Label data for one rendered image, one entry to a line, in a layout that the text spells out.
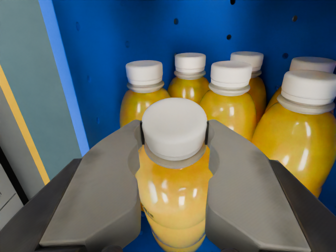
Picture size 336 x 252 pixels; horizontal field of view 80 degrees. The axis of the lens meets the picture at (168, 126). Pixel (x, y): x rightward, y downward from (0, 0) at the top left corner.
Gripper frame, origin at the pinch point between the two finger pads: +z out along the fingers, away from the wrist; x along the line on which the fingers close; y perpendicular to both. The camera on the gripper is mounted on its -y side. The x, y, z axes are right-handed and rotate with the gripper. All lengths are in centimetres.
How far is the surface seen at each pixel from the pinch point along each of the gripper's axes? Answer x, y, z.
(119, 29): -6.1, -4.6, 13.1
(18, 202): -133, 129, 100
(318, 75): 11.3, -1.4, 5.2
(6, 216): -132, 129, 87
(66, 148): -86, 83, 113
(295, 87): 9.2, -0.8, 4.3
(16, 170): -134, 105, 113
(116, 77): -6.8, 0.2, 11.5
